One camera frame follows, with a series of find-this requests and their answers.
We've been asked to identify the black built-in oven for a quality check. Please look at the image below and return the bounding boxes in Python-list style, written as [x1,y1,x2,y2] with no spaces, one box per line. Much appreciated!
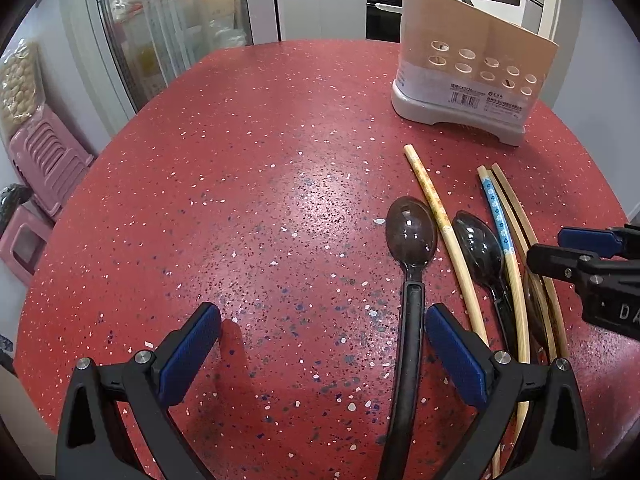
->
[366,0,404,43]

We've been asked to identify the bag of beige round pieces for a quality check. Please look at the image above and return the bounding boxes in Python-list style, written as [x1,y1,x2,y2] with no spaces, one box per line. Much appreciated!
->
[0,40,44,133]

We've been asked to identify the yellow patterned bamboo chopstick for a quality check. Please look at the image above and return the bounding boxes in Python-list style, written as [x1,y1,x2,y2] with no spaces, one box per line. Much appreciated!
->
[404,144,502,480]

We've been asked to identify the dark translucent plastic spoon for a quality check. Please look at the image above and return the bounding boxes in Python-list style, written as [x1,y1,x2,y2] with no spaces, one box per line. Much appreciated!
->
[522,266,557,361]

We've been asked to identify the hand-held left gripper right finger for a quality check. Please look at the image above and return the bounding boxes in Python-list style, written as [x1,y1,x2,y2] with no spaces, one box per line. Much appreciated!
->
[425,303,593,480]

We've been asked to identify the beige perforated utensil holder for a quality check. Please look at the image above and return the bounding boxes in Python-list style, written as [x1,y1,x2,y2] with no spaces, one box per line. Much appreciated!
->
[391,0,560,147]

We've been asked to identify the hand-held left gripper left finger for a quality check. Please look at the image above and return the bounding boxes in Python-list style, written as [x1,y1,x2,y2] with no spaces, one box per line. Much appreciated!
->
[56,302,222,480]

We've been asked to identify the black plastic spoon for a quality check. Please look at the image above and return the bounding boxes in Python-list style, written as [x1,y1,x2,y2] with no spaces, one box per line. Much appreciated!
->
[451,211,521,361]

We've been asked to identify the brown translucent plastic spoon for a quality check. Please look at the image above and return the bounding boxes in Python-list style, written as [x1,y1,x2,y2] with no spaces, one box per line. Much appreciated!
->
[384,196,439,480]

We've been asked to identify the blue flowered bamboo chopstick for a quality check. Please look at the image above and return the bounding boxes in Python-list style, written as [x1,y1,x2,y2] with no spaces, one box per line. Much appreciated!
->
[476,165,532,456]

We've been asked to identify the plain bamboo chopstick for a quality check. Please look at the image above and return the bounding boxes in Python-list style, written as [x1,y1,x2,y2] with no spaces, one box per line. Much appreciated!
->
[491,162,569,361]
[502,200,558,361]

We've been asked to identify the pink slatted plastic stool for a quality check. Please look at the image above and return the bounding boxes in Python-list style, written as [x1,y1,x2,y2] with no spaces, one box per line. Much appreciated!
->
[9,107,96,218]

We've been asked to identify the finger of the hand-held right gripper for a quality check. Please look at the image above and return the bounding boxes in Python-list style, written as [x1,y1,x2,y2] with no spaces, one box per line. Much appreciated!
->
[527,243,603,292]
[558,226,640,261]

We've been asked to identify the glass door cabinet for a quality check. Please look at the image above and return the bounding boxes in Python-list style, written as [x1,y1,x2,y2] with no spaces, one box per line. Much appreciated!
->
[94,0,252,112]

